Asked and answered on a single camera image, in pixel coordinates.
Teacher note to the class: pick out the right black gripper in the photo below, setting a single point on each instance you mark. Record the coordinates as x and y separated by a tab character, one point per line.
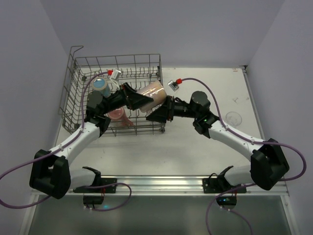
169	108

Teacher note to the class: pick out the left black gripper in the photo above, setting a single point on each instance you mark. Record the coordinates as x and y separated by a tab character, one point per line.
127	96

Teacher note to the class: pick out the pale pink mug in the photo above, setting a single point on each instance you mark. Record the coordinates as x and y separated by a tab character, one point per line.
156	91

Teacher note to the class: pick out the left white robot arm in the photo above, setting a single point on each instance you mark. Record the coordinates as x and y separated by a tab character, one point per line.
50	172

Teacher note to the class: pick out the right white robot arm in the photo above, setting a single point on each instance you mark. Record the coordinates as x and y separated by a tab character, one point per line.
268	163

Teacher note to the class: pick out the salmon pink mug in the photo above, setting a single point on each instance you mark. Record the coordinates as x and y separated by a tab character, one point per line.
119	118

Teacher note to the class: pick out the blue printed cup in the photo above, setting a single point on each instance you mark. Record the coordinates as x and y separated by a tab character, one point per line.
101	85

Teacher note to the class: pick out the grey wire dish rack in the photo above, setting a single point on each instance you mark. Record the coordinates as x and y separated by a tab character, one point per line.
138	70

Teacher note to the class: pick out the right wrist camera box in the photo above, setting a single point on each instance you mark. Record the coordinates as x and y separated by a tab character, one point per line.
173	85

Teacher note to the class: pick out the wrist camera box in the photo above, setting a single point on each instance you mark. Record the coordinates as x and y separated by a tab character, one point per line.
115	74
173	85

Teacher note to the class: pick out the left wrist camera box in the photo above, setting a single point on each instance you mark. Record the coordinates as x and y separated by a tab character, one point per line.
115	74

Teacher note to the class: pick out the aluminium mounting rail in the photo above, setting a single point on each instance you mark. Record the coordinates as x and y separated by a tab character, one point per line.
184	186

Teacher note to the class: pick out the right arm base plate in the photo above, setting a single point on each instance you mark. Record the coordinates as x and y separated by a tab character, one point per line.
216	183

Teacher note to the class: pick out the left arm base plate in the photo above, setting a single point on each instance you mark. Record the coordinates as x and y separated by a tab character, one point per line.
98	194

